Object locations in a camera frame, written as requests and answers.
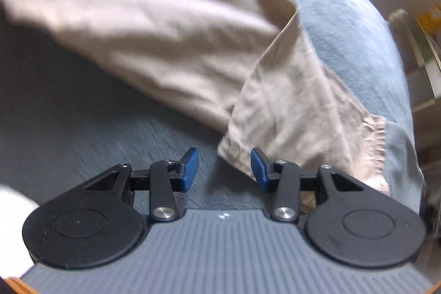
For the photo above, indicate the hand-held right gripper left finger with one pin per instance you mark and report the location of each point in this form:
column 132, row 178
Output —
column 190, row 170

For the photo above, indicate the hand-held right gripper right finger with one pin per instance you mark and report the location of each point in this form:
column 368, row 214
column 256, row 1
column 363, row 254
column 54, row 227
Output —
column 261, row 170

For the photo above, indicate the beige pants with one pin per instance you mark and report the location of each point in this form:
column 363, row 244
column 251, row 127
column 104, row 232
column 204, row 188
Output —
column 155, row 32

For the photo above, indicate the wooden desk with drawers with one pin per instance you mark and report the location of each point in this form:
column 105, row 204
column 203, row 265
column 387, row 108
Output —
column 422, row 73

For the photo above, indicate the yellow box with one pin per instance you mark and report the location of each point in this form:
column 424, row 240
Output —
column 430, row 20

